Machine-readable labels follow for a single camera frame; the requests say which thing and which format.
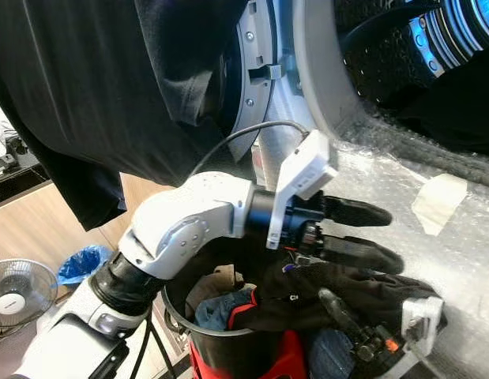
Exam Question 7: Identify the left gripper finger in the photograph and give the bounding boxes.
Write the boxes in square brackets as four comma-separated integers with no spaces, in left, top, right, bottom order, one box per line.
[319,193,393,228]
[319,235,405,276]

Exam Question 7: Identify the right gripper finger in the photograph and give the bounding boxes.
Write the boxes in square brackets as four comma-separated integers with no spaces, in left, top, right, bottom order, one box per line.
[317,287,367,340]

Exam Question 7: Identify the black jacket red trim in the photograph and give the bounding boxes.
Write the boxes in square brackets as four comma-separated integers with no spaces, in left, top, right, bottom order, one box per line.
[224,259,446,332]

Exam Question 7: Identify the translucent tape patch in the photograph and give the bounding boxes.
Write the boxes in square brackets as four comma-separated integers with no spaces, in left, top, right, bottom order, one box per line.
[410,174,470,236]

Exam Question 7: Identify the black stone countertop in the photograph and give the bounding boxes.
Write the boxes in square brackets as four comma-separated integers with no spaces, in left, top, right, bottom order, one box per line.
[0,158,47,208]

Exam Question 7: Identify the white electric fan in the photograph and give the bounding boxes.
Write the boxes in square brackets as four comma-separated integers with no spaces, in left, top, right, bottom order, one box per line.
[0,258,59,336]

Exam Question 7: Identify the wooden base cabinet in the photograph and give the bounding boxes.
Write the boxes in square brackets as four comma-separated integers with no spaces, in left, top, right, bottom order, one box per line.
[0,174,174,265]

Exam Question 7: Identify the beige garment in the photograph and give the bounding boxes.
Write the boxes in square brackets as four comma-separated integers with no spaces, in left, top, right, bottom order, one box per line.
[185,265,245,317]

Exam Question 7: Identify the black plastic bucket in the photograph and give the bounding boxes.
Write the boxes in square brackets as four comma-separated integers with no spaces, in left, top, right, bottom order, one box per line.
[161,237,434,379]

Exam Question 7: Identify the blue denim jeans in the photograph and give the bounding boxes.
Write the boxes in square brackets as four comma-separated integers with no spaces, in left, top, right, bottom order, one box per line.
[194,288,359,379]

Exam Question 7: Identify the grey washer door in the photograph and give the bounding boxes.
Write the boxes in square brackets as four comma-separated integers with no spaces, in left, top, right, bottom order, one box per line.
[220,0,363,190]

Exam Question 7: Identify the bin with blue bag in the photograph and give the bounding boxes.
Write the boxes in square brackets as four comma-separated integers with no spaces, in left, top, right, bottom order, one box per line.
[56,245,115,287]

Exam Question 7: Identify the black t-shirt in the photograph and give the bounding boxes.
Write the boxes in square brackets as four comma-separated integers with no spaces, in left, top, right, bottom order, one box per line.
[0,0,245,231]

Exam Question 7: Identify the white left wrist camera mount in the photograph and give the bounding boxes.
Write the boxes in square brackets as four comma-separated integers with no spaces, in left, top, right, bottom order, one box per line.
[266,129,340,250]

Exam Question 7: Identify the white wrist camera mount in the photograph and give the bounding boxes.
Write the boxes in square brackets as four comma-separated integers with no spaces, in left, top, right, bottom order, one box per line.
[266,129,340,250]
[401,295,446,339]

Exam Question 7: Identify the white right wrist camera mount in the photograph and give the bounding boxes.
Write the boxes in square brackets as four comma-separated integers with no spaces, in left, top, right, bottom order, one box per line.
[401,295,446,339]

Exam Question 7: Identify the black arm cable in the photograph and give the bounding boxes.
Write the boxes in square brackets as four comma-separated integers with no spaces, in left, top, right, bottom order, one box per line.
[185,120,312,182]

